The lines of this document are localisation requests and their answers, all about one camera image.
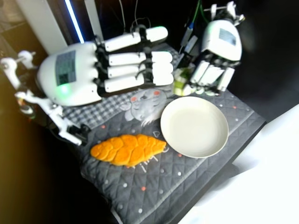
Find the orange croissant bread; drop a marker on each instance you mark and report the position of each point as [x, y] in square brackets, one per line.
[128, 149]

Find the green white small object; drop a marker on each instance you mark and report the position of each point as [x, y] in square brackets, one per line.
[180, 80]

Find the cream round plate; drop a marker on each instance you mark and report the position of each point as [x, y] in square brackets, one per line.
[194, 127]

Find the grey quilt with bear print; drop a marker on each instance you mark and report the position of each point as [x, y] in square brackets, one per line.
[151, 186]

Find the white usb adapter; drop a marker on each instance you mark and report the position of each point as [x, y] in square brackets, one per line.
[190, 44]

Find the blue-white light strip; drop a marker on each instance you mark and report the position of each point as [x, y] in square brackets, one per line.
[74, 22]

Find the narrow white frame post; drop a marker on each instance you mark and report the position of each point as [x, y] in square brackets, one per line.
[93, 18]

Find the wide white frame post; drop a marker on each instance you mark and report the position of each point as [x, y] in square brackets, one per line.
[42, 23]

